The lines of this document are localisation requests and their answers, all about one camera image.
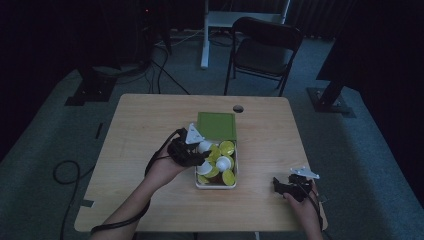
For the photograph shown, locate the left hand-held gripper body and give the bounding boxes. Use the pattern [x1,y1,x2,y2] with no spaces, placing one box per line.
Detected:
[166,122,208,168]

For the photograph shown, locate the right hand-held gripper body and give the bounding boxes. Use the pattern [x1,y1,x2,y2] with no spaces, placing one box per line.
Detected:
[287,166,321,203]

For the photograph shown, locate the pile of yellow white capsules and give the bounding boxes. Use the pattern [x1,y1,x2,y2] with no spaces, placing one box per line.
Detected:
[196,139,237,187]

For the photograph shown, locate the white box drawer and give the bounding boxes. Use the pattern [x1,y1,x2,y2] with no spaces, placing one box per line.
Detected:
[194,139,239,191]

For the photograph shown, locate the green box sleeve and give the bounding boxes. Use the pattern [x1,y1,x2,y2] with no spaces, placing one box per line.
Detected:
[195,111,238,142]

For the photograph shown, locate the person's right hand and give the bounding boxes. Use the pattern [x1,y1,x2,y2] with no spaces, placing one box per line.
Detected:
[282,183,320,229]

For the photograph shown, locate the person's left hand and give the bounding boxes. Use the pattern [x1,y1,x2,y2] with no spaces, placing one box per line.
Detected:
[143,145,188,189]

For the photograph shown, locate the black stand base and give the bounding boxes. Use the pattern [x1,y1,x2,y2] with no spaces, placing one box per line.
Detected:
[306,75,357,118]
[64,65,118,107]

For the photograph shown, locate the black folding chair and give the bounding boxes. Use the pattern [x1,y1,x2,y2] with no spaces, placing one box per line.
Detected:
[223,16,305,98]

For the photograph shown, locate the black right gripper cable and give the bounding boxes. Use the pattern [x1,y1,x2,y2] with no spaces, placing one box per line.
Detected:
[298,179,324,232]

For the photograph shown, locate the black floor cables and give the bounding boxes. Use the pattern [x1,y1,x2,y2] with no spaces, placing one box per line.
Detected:
[114,42,192,96]

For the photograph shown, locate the white floor cable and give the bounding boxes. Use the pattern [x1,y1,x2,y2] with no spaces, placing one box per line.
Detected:
[154,28,205,48]

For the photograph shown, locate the black looped floor cable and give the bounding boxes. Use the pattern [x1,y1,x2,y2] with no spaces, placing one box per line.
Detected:
[52,160,96,240]

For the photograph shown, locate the white desk frame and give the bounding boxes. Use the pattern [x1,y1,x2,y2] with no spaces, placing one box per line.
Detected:
[200,0,292,70]

